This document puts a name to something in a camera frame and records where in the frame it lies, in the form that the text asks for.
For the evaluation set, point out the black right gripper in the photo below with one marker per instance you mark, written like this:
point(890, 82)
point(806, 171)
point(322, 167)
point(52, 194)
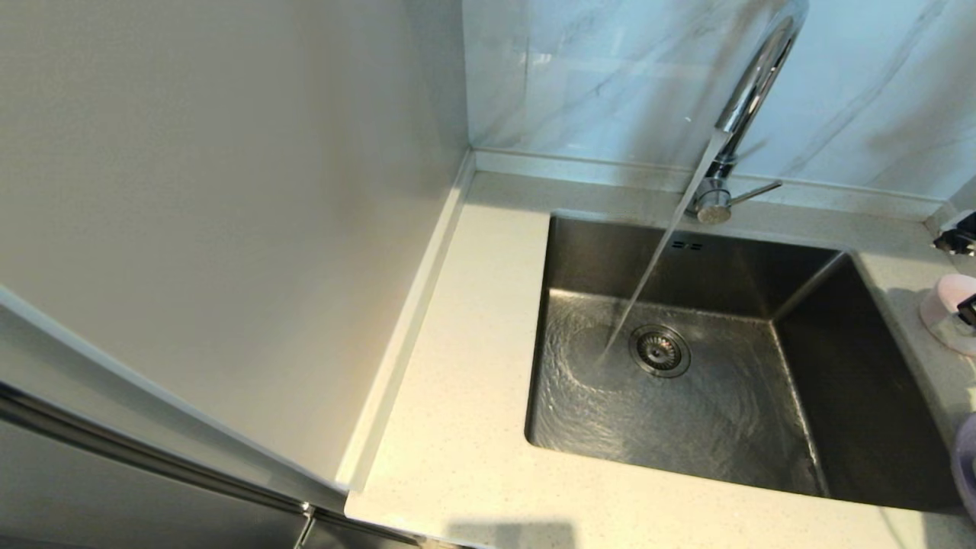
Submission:
point(969, 311)

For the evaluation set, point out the pink bowl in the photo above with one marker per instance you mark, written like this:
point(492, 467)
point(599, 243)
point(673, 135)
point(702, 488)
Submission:
point(953, 290)

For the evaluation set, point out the lilac plate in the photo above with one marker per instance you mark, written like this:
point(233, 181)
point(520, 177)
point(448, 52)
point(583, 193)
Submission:
point(967, 465)

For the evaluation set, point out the chrome gooseneck faucet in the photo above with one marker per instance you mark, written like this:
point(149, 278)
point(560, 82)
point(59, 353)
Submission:
point(713, 204)

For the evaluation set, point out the stainless steel sink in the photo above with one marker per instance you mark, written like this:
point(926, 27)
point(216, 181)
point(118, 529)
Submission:
point(724, 427)

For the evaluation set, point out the round metal drain strainer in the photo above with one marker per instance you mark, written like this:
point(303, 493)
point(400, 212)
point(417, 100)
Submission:
point(660, 351)

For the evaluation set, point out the running water stream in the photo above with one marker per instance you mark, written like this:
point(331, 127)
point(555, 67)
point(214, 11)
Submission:
point(655, 259)

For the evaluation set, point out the white tall cabinet panel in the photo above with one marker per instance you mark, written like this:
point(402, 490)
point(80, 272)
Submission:
point(229, 191)

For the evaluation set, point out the grey appliance front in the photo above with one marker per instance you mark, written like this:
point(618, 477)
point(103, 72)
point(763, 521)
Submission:
point(114, 496)

